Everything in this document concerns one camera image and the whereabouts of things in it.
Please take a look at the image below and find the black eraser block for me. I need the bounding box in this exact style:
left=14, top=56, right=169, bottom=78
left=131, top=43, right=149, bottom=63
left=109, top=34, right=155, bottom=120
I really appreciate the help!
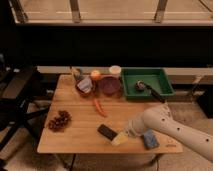
left=98, top=124, right=117, bottom=140

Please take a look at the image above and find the red bowl with cloth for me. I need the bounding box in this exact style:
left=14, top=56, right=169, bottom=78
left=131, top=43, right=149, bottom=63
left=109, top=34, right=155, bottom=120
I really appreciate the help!
left=75, top=77, right=95, bottom=96

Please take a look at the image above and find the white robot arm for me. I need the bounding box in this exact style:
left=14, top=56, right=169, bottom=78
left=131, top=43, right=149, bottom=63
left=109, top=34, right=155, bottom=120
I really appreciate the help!
left=112, top=105, right=213, bottom=163

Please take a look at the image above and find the green plastic tray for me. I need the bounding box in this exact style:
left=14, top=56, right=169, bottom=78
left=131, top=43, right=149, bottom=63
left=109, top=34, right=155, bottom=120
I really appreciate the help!
left=121, top=68, right=174, bottom=100

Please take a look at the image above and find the wooden folding table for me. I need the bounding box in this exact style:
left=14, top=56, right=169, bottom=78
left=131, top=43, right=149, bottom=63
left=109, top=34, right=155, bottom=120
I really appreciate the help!
left=37, top=75, right=183, bottom=154

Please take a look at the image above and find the bunch of dark grapes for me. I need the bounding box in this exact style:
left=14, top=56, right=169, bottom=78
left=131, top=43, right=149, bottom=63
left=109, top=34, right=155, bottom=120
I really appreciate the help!
left=48, top=110, right=71, bottom=132

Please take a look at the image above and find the black office chair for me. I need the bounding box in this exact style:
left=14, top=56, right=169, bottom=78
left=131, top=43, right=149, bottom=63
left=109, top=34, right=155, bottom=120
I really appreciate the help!
left=0, top=54, right=49, bottom=152

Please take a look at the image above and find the orange apple fruit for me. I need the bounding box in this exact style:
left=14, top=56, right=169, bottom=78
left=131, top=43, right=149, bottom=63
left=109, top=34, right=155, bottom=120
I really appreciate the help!
left=90, top=70, right=101, bottom=80

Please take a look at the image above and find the purple bowl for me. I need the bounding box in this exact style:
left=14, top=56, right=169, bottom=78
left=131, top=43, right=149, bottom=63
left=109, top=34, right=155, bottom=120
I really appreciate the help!
left=98, top=76, right=121, bottom=95

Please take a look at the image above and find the blue sponge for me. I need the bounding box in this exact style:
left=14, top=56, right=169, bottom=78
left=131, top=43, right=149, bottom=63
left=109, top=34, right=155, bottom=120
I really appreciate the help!
left=142, top=130, right=159, bottom=149

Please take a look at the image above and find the white paper cup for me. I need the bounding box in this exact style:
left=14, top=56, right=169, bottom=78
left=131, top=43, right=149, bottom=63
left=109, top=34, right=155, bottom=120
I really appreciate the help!
left=109, top=65, right=122, bottom=77

